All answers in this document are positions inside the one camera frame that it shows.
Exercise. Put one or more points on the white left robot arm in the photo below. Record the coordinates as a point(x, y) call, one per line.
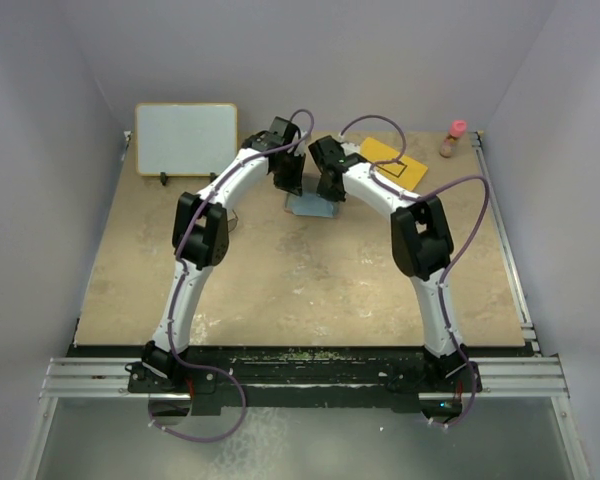
point(201, 235)

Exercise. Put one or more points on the yellow framed whiteboard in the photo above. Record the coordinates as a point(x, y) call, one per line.
point(185, 139)

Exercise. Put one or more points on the yellow book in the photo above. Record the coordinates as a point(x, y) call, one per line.
point(406, 172)

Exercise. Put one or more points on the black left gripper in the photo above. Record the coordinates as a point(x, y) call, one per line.
point(294, 184)

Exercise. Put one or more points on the pink glasses case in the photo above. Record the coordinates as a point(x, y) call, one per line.
point(309, 183)

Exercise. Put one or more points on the metal frame sunglasses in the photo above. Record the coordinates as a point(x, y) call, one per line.
point(233, 220)

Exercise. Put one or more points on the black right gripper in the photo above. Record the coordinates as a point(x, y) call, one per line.
point(333, 196)

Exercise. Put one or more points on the pink capped small bottle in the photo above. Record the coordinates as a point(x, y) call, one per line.
point(455, 132)

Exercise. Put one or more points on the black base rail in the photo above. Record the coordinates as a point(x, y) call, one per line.
point(400, 379)

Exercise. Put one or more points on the blue cleaning cloth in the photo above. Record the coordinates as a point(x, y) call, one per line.
point(313, 206)

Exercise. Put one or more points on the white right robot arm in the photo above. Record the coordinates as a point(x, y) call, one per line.
point(421, 246)

